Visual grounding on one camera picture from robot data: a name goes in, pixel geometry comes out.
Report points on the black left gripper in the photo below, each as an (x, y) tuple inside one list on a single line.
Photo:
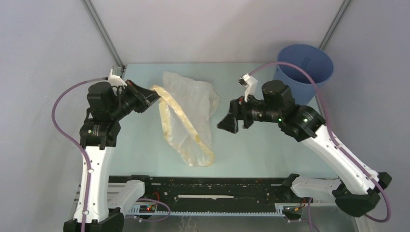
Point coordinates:
[(145, 97)]

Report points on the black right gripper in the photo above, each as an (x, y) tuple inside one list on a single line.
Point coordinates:
[(237, 110)]

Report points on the translucent yellowish plastic trash bag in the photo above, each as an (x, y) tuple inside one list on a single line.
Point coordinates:
[(186, 106)]

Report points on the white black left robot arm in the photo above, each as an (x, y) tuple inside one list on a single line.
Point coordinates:
[(108, 105)]

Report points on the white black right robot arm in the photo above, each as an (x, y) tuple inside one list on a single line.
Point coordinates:
[(357, 188)]

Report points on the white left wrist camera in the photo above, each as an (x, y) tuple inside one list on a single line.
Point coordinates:
[(114, 79)]

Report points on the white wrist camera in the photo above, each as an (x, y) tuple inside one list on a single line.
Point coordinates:
[(249, 83), (114, 79)]

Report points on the left aluminium frame post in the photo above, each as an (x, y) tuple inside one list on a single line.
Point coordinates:
[(120, 67)]

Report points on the aluminium frame post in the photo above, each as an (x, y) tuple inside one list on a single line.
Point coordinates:
[(120, 67), (335, 23)]

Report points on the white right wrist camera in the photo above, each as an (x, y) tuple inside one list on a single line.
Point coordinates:
[(249, 83)]

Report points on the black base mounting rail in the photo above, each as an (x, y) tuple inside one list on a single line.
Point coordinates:
[(201, 194)]

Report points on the grey slotted cable duct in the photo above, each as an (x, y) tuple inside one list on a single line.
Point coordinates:
[(280, 211)]

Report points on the right aluminium frame post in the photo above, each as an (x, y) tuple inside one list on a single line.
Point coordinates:
[(335, 23)]

